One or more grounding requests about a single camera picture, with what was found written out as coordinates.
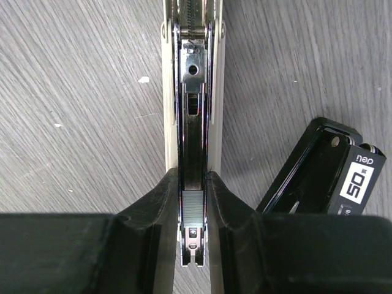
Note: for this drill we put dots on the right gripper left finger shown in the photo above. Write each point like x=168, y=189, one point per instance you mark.
x=133, y=251

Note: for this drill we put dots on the grey staple strip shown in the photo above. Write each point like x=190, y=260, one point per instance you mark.
x=193, y=208

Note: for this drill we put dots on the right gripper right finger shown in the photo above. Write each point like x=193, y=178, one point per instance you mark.
x=250, y=252

